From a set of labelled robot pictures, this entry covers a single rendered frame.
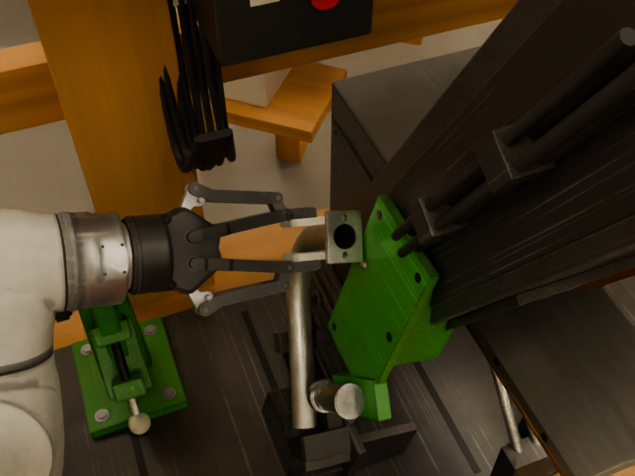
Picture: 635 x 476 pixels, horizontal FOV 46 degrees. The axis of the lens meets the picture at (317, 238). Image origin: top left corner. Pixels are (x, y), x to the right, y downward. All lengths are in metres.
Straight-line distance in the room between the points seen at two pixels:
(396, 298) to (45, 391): 0.34
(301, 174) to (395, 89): 1.70
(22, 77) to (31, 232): 0.35
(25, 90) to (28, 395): 0.44
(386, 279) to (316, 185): 1.84
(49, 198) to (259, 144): 0.75
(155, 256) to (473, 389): 0.54
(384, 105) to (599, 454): 0.45
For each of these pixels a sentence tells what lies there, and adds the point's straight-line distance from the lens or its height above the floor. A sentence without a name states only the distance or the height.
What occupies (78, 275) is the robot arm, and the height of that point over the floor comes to 1.30.
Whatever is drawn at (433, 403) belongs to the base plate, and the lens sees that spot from 1.05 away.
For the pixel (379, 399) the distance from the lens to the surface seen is 0.81.
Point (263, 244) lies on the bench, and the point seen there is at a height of 0.88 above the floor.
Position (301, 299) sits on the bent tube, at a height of 1.09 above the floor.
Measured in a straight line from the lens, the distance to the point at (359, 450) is 0.92.
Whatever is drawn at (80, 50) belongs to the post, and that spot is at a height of 1.34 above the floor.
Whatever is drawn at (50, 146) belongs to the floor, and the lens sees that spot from 2.90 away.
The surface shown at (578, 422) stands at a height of 1.13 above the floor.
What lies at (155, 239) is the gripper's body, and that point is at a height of 1.30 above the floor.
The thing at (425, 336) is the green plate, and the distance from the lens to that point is 0.80.
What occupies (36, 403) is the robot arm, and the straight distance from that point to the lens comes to 0.69.
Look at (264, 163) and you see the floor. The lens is 2.67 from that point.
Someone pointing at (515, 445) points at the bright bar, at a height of 1.01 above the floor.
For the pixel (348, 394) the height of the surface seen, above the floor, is 1.09.
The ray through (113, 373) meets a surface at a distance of 0.99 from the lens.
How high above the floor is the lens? 1.81
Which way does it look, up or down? 48 degrees down
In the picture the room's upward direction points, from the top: straight up
